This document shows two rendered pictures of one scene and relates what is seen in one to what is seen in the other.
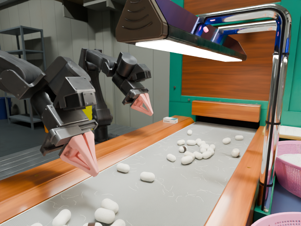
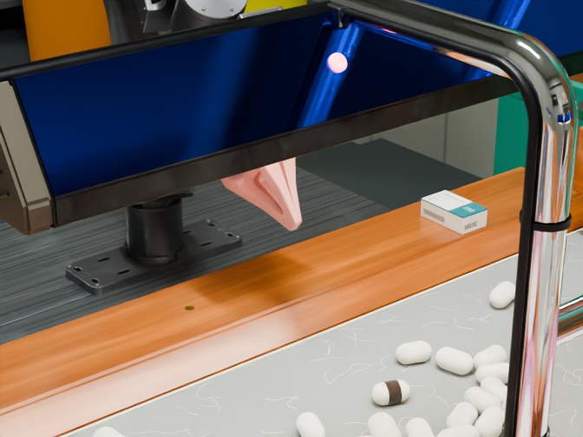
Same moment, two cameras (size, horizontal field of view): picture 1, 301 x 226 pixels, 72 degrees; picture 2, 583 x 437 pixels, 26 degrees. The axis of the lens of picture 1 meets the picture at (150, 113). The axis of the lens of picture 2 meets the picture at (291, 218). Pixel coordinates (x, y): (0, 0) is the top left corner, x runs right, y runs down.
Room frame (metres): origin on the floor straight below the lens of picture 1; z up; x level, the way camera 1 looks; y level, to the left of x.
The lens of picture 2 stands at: (-0.20, -0.30, 1.30)
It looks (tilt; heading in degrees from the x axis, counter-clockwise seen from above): 24 degrees down; 18
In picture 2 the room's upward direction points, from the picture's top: straight up
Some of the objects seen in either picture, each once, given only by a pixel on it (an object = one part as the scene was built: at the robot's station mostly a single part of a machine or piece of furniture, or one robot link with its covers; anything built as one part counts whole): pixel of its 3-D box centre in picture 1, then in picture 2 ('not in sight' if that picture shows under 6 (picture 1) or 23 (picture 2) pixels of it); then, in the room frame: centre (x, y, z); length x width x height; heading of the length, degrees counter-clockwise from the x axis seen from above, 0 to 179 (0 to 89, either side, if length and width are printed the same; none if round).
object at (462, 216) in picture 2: (170, 120); (453, 211); (0.95, -0.09, 0.78); 0.06 x 0.04 x 0.02; 57
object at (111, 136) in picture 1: (101, 133); (154, 227); (0.95, 0.24, 0.71); 0.20 x 0.07 x 0.08; 148
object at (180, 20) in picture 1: (210, 41); (441, 34); (0.55, -0.15, 1.08); 0.62 x 0.08 x 0.07; 147
